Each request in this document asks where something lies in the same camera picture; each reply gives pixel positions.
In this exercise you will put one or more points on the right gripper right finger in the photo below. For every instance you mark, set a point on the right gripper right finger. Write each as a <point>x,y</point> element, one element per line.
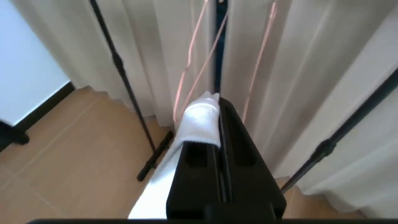
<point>248,186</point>

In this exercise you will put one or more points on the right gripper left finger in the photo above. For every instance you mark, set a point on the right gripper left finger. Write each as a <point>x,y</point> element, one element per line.
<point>192,186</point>

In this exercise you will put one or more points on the white printed shirt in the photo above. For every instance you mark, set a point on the white printed shirt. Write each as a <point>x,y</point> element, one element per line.
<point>200,124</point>

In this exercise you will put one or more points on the black clothes rack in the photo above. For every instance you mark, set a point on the black clothes rack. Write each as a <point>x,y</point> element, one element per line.
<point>326,147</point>

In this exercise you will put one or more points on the pink clothes hanger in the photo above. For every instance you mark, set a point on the pink clothes hanger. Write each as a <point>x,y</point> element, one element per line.
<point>258,62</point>
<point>204,62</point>

